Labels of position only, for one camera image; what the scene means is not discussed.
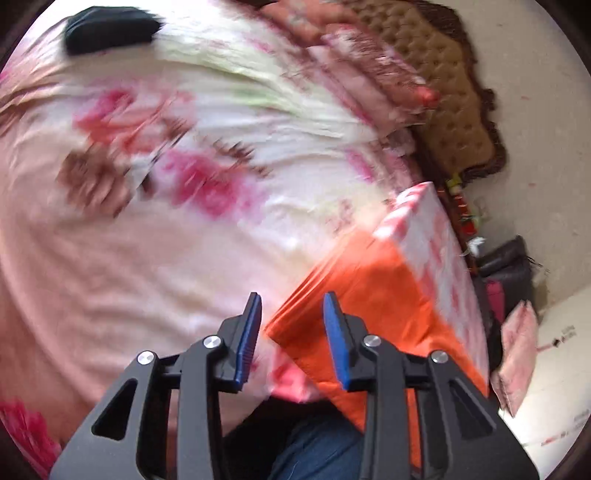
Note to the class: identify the black folded cloth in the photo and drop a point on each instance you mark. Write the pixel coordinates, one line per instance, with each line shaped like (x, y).
(108, 30)

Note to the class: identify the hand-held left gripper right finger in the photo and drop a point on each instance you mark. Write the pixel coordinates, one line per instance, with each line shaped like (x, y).
(337, 341)

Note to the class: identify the dark leather bag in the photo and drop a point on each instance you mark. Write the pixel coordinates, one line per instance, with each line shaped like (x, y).
(505, 267)

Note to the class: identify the white crumpled paper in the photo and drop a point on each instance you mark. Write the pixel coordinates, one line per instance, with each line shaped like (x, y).
(475, 245)

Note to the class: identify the orange pants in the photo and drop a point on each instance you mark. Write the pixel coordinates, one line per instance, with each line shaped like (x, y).
(383, 295)

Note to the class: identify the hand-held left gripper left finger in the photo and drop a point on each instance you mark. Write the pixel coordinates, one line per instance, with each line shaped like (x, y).
(245, 341)

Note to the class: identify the person's blue jeans leg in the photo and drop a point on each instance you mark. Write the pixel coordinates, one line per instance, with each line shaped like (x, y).
(318, 447)

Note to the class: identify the brown tufted headboard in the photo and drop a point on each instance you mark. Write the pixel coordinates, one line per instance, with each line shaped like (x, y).
(455, 106)

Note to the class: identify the magenta cloth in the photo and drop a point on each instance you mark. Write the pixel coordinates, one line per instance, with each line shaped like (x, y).
(495, 300)

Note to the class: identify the red and white checkered cloth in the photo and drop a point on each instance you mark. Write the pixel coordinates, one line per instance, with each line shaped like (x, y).
(438, 258)

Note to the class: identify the pink floral bed sheet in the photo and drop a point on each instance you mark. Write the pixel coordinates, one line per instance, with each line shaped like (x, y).
(152, 258)

